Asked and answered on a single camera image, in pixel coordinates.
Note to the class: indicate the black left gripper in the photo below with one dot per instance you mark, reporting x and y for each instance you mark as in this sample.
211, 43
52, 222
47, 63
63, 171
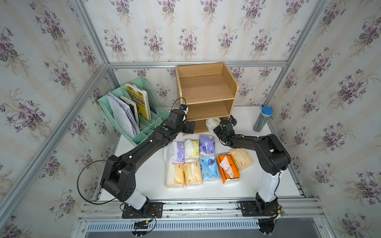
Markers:
187, 129

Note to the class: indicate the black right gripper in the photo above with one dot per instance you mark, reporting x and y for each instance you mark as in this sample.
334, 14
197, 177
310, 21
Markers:
216, 130

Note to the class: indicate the yellow-green floral tissue pack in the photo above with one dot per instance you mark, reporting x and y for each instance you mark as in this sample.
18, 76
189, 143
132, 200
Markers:
212, 123

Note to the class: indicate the purple tissue pack bottom shelf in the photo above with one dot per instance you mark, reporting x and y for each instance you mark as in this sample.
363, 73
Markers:
206, 145

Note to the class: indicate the purple tissue pack shelf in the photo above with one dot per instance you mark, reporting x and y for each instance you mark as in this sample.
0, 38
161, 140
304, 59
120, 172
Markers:
174, 153
206, 145

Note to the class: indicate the beige tissue pack shelf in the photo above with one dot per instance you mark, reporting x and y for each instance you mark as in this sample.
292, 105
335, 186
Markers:
241, 158

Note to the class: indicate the orange tissue pack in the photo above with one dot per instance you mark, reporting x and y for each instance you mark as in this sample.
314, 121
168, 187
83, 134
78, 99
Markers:
227, 168

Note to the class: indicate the blue tissue pack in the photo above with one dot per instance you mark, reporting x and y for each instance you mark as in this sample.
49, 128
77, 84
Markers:
209, 169

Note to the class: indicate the yellow tissue pack with tissue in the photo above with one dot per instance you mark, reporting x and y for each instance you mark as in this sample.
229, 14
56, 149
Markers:
175, 177

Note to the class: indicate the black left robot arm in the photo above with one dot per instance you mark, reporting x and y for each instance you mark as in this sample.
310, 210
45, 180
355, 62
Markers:
119, 175

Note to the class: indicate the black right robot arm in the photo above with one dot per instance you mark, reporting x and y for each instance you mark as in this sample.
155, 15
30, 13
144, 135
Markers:
272, 156

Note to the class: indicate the wooden shelf unit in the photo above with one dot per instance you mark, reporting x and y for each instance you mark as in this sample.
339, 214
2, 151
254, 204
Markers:
209, 90

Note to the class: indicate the mint green desk organizer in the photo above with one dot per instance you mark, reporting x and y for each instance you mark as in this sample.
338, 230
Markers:
158, 114

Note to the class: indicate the clear pencil tube blue lid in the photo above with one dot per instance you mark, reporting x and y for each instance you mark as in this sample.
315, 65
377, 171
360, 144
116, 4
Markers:
266, 113

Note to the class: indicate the yellow book in organizer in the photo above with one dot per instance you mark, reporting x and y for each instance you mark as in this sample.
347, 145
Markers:
140, 97

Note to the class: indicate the white papers in organizer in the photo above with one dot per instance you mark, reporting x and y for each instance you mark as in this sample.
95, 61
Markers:
123, 116

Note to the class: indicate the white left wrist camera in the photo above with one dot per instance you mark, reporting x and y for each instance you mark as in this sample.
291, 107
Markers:
185, 109

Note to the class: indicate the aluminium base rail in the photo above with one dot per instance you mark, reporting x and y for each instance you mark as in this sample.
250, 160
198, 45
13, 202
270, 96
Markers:
189, 215

